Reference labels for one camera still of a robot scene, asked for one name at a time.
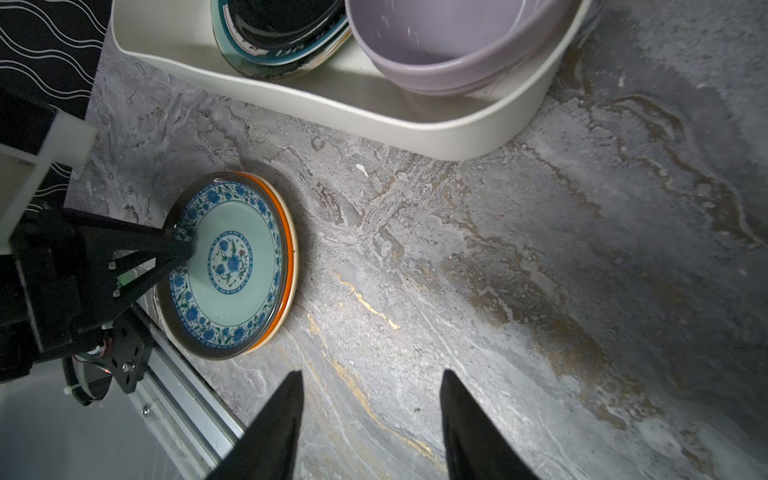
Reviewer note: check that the blue patterned plate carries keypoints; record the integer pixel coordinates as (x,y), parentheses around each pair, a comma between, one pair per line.
(227,297)

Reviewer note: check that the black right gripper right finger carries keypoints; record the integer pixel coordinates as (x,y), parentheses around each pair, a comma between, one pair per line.
(475,449)

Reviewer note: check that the black round plate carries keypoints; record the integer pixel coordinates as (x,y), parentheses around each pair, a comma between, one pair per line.
(271,24)

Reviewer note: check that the white plastic bin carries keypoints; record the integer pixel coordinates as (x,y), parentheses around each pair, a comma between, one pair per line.
(347,92)

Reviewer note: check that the lilac ceramic bowl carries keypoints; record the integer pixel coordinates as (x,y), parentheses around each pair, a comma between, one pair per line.
(445,47)

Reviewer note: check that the orange round plate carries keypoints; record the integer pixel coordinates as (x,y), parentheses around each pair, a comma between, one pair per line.
(287,258)

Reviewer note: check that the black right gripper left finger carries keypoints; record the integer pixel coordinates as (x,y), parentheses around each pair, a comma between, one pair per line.
(268,447)

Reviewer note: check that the white plate green rim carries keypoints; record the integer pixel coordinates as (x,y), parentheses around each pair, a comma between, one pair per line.
(280,63)

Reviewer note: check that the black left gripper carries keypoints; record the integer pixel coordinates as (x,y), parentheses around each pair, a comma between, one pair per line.
(64,297)

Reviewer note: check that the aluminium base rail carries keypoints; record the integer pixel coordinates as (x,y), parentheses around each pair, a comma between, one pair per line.
(189,420)

